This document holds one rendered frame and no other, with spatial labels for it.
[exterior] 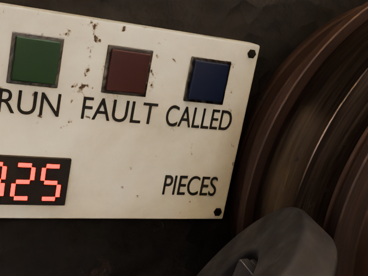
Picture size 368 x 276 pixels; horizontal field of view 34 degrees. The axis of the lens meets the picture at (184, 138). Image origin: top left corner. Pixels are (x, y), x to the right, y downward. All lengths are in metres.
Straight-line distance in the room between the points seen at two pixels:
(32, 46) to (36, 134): 0.08
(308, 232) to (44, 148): 0.24
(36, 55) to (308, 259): 0.27
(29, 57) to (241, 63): 0.20
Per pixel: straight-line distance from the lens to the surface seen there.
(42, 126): 0.53
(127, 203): 0.58
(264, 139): 0.54
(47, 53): 0.51
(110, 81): 0.53
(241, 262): 0.45
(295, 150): 0.52
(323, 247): 0.41
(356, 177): 0.50
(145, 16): 0.56
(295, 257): 0.38
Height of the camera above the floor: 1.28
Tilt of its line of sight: 13 degrees down
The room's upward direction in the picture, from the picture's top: 11 degrees clockwise
